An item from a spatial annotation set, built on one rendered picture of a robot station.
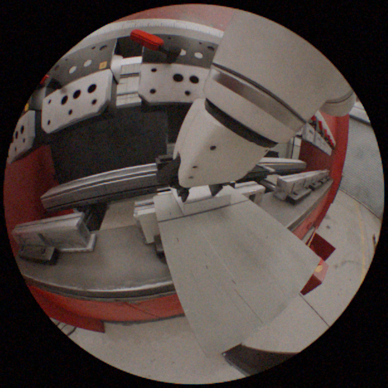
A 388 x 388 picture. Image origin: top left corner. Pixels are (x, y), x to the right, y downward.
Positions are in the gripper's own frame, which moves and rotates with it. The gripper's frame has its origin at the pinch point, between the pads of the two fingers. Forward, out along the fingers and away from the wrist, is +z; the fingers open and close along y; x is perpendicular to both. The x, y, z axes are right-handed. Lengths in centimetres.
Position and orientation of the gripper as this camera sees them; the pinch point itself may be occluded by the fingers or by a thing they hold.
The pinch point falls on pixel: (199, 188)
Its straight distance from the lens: 22.1
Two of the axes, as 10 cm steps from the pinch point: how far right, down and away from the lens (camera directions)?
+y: -9.3, 1.7, -3.2
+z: -2.3, 3.9, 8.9
